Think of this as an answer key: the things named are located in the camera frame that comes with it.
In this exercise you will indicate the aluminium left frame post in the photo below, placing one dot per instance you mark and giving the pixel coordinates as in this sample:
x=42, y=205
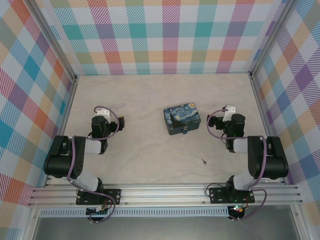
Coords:
x=53, y=42

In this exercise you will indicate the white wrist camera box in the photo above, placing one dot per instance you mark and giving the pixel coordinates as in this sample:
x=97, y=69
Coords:
x=104, y=113
x=230, y=111

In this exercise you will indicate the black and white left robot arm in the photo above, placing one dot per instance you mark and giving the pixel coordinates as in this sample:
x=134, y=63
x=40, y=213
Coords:
x=62, y=160

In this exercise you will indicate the small blue padlock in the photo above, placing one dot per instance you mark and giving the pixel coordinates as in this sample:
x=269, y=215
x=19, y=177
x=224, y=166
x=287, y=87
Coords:
x=185, y=131

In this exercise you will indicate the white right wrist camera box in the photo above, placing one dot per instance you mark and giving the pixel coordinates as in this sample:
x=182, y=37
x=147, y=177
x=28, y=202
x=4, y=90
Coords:
x=230, y=111

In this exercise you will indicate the aluminium frame post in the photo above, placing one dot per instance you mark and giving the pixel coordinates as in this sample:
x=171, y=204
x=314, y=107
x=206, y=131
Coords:
x=53, y=42
x=271, y=37

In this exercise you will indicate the aluminium right frame post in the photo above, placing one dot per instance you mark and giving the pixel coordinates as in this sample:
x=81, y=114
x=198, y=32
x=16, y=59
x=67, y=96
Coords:
x=271, y=37

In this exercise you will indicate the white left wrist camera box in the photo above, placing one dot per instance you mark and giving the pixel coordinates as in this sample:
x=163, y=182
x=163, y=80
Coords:
x=104, y=113

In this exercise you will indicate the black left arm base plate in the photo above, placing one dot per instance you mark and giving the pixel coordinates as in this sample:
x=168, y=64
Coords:
x=113, y=196

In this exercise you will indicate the small circuit board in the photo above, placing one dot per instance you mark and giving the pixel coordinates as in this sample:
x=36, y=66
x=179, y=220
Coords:
x=238, y=209
x=98, y=212

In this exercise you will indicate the left small circuit board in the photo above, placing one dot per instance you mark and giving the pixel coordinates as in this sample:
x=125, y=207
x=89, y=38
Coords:
x=98, y=212

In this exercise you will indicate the right small circuit board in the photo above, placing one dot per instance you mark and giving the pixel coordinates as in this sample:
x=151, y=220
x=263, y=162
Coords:
x=238, y=209

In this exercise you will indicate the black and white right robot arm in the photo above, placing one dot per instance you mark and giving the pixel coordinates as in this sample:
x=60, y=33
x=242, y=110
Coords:
x=272, y=160

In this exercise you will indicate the aluminium left side rail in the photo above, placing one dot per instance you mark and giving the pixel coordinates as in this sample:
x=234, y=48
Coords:
x=61, y=130

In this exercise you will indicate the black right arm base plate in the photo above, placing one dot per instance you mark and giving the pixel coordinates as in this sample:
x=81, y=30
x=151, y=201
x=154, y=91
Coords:
x=217, y=195

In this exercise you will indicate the starry night painted tin box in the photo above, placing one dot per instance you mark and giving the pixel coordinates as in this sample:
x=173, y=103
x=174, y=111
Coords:
x=181, y=116

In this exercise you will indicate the aluminium front frame rail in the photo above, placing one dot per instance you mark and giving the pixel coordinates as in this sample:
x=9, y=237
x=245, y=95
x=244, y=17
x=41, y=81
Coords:
x=162, y=193

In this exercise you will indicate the aluminium right side rail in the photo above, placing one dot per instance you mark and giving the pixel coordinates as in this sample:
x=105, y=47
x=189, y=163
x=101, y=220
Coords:
x=265, y=117

